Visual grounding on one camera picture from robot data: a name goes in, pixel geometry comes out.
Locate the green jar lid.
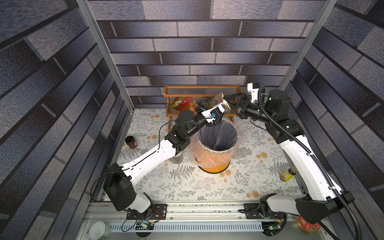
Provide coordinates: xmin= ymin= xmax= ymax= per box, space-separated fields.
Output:
xmin=220 ymin=93 xmax=231 ymax=111

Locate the glass tea jar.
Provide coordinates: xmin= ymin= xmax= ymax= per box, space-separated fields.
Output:
xmin=206 ymin=94 xmax=226 ymax=112

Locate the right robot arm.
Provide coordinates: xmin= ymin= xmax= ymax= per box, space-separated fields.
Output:
xmin=224 ymin=86 xmax=359 ymax=226

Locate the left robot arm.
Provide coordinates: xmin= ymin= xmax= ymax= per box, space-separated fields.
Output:
xmin=103 ymin=104 xmax=227 ymax=213

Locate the colourful candy bag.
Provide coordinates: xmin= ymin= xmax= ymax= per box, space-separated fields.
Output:
xmin=171 ymin=97 xmax=203 ymax=112

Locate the orange trash bin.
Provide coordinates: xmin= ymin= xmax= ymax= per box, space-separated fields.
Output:
xmin=194 ymin=118 xmax=239 ymax=174

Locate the clear plastic bin liner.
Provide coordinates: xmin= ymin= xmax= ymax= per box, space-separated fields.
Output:
xmin=188 ymin=117 xmax=243 ymax=169

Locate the wooden two-tier shelf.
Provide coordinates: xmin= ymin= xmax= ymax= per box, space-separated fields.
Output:
xmin=164 ymin=85 xmax=242 ymax=131

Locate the floral table mat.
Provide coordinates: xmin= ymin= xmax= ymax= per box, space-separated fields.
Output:
xmin=134 ymin=118 xmax=302 ymax=201

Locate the yellow oil bottle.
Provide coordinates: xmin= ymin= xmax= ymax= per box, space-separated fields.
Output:
xmin=280 ymin=167 xmax=298 ymax=182

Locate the dark red small jar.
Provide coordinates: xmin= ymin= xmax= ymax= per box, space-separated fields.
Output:
xmin=125 ymin=136 xmax=138 ymax=149

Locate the red round tin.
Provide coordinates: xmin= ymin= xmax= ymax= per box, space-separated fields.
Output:
xmin=294 ymin=216 xmax=321 ymax=235

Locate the white lidded jar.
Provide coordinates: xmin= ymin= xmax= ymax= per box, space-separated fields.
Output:
xmin=88 ymin=221 xmax=111 ymax=240

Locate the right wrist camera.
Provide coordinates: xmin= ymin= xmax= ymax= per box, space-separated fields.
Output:
xmin=247 ymin=83 xmax=260 ymax=104

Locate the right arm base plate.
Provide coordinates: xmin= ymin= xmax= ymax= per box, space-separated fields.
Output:
xmin=244 ymin=203 xmax=286 ymax=220

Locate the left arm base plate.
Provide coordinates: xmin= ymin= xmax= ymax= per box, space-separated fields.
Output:
xmin=126 ymin=204 xmax=168 ymax=221

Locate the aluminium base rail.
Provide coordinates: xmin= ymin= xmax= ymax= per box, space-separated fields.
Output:
xmin=80 ymin=200 xmax=331 ymax=240

